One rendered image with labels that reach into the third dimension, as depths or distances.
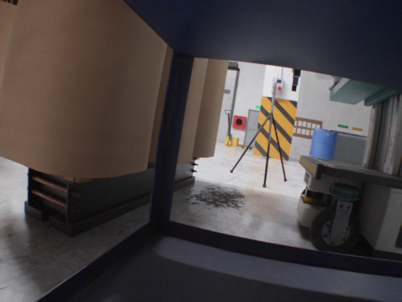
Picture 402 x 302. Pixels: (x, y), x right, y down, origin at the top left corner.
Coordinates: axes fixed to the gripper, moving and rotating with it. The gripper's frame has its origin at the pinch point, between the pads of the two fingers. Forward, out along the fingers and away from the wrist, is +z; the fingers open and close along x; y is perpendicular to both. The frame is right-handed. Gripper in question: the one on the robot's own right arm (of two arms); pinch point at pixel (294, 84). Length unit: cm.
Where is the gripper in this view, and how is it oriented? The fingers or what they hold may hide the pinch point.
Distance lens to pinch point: 124.9
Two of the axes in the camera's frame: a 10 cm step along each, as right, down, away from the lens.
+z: -1.6, 9.8, 0.8
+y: 9.4, 1.7, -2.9
